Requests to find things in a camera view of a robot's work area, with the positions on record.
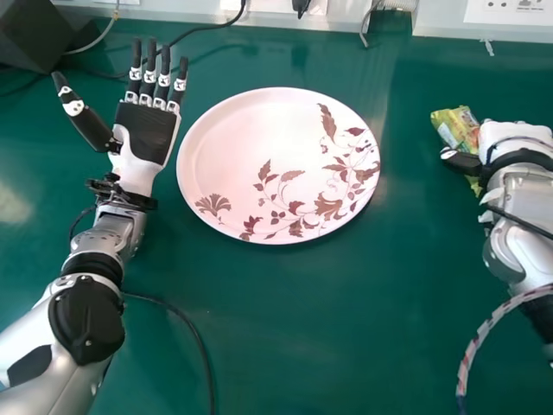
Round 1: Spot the thick black cable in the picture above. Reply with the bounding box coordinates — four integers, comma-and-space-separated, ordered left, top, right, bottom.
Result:
101, 0, 248, 80

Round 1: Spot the white socket strip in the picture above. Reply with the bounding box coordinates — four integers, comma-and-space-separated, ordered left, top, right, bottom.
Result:
463, 0, 553, 25

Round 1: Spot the white red striped cable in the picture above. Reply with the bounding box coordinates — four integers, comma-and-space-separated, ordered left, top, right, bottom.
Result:
454, 283, 553, 415

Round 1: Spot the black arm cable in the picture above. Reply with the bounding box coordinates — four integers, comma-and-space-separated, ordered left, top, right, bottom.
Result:
122, 292, 216, 415

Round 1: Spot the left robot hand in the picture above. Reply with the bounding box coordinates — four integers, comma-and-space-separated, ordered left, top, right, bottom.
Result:
50, 36, 190, 214

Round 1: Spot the grey thin cable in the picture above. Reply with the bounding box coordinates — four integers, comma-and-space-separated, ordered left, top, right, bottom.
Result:
63, 8, 121, 56

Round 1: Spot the yellow-green biscuit packet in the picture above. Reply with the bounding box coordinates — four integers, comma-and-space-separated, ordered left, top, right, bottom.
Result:
429, 105, 488, 199

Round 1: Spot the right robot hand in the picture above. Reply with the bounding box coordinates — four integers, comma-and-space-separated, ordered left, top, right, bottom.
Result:
439, 118, 553, 186

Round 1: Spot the black box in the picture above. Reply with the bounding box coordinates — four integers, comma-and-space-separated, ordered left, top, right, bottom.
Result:
0, 0, 103, 75

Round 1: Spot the plate with brown leaf pattern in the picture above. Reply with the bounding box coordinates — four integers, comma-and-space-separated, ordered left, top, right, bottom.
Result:
175, 86, 382, 246

